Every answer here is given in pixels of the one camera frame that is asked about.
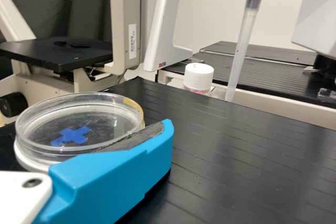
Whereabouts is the white-capped bottle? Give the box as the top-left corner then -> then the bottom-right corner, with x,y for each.
183,62 -> 215,97

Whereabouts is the black platform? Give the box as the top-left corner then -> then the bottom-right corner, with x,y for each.
198,40 -> 319,65
0,77 -> 336,224
156,49 -> 336,110

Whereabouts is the petri dish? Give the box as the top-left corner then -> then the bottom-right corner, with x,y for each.
13,91 -> 146,175

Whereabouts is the cream microscope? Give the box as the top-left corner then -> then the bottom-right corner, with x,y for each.
0,0 -> 144,128

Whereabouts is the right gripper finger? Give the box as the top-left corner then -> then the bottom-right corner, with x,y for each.
22,119 -> 175,224

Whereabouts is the white incubator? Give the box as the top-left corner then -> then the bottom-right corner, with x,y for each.
290,0 -> 336,52

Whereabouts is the white pipette stand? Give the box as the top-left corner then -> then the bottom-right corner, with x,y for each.
143,0 -> 194,73

